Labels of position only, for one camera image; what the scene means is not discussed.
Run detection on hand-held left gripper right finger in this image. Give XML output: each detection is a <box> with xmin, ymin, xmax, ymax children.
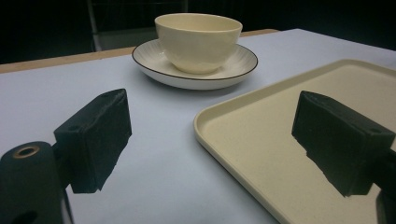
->
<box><xmin>291</xmin><ymin>90</ymin><xmax>396</xmax><ymax>198</ymax></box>

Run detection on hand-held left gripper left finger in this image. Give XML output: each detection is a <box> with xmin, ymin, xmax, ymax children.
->
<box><xmin>53</xmin><ymin>88</ymin><xmax>133</xmax><ymax>194</ymax></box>

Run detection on beige plastic tray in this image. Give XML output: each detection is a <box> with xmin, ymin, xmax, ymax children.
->
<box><xmin>193</xmin><ymin>58</ymin><xmax>396</xmax><ymax>224</ymax></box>

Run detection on white plate with dark rim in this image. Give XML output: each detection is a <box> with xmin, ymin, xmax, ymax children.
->
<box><xmin>131</xmin><ymin>38</ymin><xmax>259</xmax><ymax>91</ymax></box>

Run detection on cream ceramic bowl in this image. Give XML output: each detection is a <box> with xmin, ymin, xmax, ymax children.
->
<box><xmin>154</xmin><ymin>12</ymin><xmax>244</xmax><ymax>75</ymax></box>

